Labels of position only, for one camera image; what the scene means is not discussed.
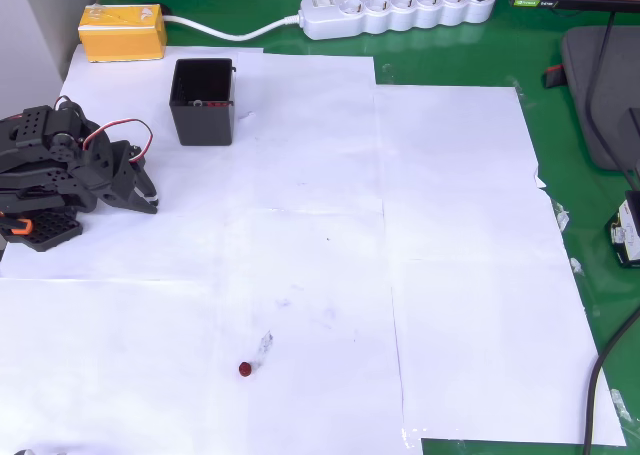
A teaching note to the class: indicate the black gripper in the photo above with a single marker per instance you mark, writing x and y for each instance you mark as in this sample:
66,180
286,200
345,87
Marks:
121,182

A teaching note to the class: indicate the small red block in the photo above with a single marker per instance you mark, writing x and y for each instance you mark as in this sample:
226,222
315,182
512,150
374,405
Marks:
245,369

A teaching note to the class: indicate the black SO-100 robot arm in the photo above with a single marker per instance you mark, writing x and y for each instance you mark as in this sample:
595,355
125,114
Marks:
30,175

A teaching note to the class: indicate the black square box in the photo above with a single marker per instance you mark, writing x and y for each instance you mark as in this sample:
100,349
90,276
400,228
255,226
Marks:
205,125

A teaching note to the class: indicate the yellow cardboard box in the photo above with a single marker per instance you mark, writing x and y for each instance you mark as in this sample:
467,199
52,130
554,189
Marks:
122,40

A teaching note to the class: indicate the black and white electronic module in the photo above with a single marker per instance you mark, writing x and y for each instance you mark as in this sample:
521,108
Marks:
627,235

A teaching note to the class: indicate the orange black table clamp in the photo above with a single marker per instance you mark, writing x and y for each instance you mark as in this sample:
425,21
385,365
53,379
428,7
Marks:
20,226

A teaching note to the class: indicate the white power strip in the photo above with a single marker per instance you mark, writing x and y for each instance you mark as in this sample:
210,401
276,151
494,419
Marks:
400,17

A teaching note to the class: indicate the clear tape piece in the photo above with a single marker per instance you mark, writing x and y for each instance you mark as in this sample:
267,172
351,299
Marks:
576,266
561,219
620,405

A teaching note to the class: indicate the red black pull tab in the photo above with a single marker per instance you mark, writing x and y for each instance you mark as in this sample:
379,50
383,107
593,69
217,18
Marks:
554,77

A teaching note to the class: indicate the grey laptop sleeve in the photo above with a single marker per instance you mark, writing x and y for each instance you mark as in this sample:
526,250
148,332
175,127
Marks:
580,100

